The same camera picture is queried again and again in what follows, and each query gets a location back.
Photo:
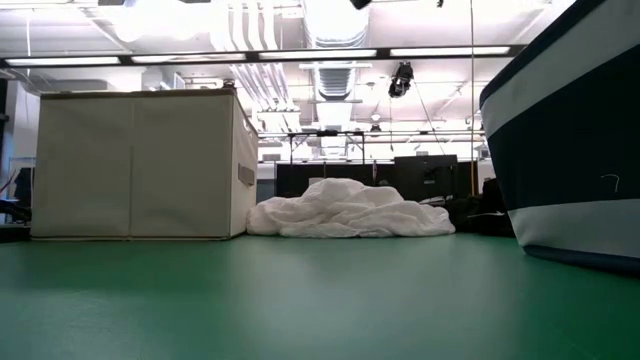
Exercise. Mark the black garment with white tag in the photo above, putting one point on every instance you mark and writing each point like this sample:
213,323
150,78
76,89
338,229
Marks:
480,215

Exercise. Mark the long linear ceiling light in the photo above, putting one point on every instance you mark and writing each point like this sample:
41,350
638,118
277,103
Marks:
320,53

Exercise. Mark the white ceiling pipes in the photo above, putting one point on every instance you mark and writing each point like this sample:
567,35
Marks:
260,75

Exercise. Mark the black monitor screen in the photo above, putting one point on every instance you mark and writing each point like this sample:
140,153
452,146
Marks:
425,175

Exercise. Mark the black low partition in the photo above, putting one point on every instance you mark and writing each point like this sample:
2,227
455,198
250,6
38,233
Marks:
295,180

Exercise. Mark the white fluffy garment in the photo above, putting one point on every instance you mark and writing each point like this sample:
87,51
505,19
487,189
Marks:
350,210

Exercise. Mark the navy fabric storage bin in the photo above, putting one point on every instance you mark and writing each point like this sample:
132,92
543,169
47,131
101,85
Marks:
565,150

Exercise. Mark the beige fabric storage box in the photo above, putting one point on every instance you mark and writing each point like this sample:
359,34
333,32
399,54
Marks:
135,165

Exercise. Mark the green table mat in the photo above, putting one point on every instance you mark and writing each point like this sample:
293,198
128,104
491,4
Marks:
300,300

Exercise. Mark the black office chair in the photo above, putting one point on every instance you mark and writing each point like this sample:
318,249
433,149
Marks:
23,187

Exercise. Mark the round ribbed ceiling duct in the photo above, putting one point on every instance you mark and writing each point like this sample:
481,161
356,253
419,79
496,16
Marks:
334,80

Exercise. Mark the black ceiling camera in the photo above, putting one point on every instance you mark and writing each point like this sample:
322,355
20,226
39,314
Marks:
401,80

